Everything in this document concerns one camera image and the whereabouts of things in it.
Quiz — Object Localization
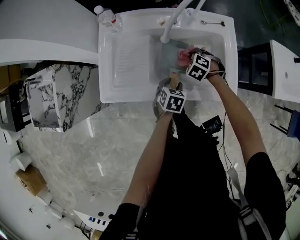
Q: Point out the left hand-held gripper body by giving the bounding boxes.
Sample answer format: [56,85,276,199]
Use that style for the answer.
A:
[151,86,188,118]

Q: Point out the clear plastic water bottle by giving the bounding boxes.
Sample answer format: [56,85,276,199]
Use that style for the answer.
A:
[93,5,123,34]

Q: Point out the brown cardboard box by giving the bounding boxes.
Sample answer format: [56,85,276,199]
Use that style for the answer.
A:
[15,164,48,197]

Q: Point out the person's right forearm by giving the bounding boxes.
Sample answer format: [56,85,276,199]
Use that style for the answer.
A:
[205,69,268,165]

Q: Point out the person's left forearm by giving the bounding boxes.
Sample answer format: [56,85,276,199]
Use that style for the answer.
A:
[121,111,174,207]

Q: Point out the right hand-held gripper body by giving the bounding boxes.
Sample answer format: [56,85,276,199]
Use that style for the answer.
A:
[185,46,226,82]

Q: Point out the white sink basin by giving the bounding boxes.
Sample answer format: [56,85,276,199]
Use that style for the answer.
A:
[97,7,239,104]

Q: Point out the striped white bag strap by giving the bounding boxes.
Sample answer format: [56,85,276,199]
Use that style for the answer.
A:
[225,167,270,240]

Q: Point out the pink sponge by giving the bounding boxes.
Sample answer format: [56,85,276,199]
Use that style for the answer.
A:
[176,46,197,68]

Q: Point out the marble-patterned cabinet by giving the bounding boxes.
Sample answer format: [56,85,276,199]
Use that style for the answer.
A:
[24,64,109,134]

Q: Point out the white paper roll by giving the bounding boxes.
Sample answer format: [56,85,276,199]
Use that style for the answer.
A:
[8,151,33,172]

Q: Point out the black waist device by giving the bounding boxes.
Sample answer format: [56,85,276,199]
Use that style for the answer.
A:
[200,114,224,137]

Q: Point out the metal spoon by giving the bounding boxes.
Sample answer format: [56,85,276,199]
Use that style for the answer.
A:
[200,19,226,27]

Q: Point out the black cable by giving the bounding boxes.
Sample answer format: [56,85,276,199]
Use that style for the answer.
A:
[208,69,232,170]

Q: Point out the person's black clothing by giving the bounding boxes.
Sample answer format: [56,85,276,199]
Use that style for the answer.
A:
[97,107,288,240]

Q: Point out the white panel with black knobs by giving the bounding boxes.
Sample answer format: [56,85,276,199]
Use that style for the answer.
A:
[72,210,117,229]

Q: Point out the white curved counter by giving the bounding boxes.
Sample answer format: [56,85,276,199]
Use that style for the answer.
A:
[0,0,101,67]

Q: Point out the white curved faucet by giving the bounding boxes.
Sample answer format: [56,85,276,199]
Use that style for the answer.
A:
[159,0,207,44]

